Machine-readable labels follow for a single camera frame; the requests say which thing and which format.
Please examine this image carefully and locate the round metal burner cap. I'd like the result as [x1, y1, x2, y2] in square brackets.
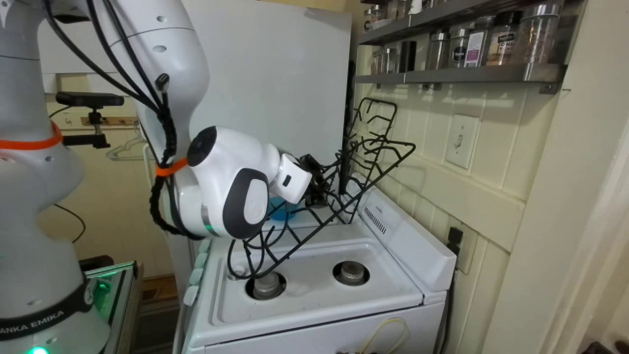
[331, 260, 372, 287]
[245, 272, 290, 303]

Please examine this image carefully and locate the black camera on stand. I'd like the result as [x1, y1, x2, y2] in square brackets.
[56, 91, 127, 152]

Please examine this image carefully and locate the cream light switch plate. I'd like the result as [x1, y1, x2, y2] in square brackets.
[445, 114, 481, 171]

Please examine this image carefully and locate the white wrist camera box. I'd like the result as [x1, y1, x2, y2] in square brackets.
[272, 152, 315, 205]

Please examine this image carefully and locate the white gas stove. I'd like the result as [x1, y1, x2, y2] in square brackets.
[174, 185, 459, 354]

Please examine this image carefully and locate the black power plug cord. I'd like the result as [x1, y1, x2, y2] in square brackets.
[435, 224, 467, 354]

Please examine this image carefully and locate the grey metal spice rack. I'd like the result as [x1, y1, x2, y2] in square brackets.
[353, 0, 587, 95]

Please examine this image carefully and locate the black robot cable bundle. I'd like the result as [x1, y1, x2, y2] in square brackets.
[42, 0, 199, 242]

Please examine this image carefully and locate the glass spice jar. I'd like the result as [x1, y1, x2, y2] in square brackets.
[451, 26, 469, 69]
[463, 20, 492, 69]
[532, 4, 567, 67]
[370, 45, 386, 75]
[427, 30, 453, 71]
[488, 12, 526, 67]
[382, 41, 402, 75]

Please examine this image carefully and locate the white refrigerator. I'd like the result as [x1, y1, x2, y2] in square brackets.
[178, 0, 355, 199]

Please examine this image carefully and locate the orange cable strap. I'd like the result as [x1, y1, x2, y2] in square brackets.
[154, 155, 192, 179]

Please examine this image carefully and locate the metal robot mounting cart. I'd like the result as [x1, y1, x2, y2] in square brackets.
[78, 256, 144, 354]

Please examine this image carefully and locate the blue plastic bowl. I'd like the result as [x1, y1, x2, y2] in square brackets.
[264, 195, 302, 222]

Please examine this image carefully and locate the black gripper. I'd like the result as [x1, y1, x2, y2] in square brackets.
[302, 154, 331, 207]

